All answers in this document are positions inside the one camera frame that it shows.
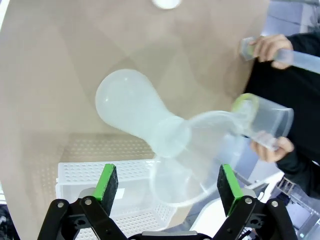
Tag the person's right forearm black sleeve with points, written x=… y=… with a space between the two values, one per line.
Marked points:
x=306 y=41

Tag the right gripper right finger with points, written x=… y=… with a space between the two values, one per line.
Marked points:
x=228 y=192

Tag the person's torso in black shirt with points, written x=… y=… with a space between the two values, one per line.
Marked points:
x=275 y=87

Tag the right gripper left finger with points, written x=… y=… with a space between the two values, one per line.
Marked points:
x=107 y=190

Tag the person's right hand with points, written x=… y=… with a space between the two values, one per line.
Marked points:
x=272 y=42

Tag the clear plastic graduated cylinder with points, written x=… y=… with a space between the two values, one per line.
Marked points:
x=300 y=58

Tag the white perforated plastic basket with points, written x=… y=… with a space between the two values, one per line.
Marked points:
x=87 y=170

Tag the translucent plastic conical flask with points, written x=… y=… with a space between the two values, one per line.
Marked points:
x=125 y=100

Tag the white round flask cap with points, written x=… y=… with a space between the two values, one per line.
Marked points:
x=166 y=3

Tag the clear plastic flask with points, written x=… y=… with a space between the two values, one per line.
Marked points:
x=200 y=155

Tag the person's left hand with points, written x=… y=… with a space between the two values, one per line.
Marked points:
x=277 y=150

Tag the person's left forearm black sleeve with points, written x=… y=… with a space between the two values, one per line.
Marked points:
x=300 y=172

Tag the clear plastic beaker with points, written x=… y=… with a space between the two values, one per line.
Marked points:
x=270 y=120

